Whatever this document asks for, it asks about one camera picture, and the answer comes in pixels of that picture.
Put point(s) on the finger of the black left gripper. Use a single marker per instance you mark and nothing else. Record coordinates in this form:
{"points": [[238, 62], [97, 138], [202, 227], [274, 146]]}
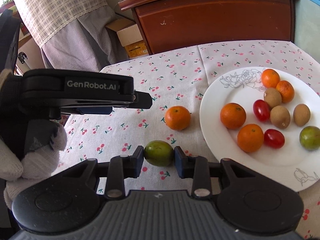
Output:
{"points": [[138, 100]]}

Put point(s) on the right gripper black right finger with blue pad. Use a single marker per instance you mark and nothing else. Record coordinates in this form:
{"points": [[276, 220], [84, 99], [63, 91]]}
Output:
{"points": [[195, 168]]}

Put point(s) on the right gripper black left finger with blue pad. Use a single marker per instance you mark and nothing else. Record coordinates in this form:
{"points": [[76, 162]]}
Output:
{"points": [[121, 167]]}

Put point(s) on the orange tangerine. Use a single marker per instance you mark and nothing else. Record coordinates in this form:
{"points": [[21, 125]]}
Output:
{"points": [[232, 115], [286, 90], [270, 78], [250, 138], [177, 118]]}

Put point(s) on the green plum fruit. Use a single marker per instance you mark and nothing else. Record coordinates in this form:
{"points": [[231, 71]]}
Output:
{"points": [[159, 153], [309, 138]]}

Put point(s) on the red cherry tomato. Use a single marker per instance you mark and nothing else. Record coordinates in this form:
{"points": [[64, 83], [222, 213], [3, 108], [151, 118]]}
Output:
{"points": [[274, 138], [261, 110]]}

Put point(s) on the brown kiwi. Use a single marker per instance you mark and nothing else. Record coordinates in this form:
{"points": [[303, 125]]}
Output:
{"points": [[301, 114], [280, 117], [272, 97]]}

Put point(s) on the white gloved left hand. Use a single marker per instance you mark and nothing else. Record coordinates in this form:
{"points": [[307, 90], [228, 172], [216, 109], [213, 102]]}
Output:
{"points": [[44, 141]]}

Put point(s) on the cherry print tablecloth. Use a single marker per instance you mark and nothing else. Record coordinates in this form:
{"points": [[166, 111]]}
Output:
{"points": [[181, 78]]}

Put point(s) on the cardboard box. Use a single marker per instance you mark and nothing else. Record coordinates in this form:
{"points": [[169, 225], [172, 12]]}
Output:
{"points": [[129, 36]]}

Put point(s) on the dark red wooden cabinet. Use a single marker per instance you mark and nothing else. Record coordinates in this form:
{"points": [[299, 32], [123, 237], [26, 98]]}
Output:
{"points": [[171, 24]]}

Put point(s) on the white plate rose drawing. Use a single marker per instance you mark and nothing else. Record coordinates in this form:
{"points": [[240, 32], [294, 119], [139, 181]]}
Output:
{"points": [[291, 165]]}

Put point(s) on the plaid beige cover cloth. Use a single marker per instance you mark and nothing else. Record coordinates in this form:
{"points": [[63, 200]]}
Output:
{"points": [[44, 18]]}

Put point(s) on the green sofa armrest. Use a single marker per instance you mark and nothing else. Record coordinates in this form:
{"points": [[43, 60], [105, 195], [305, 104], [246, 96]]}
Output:
{"points": [[307, 27]]}

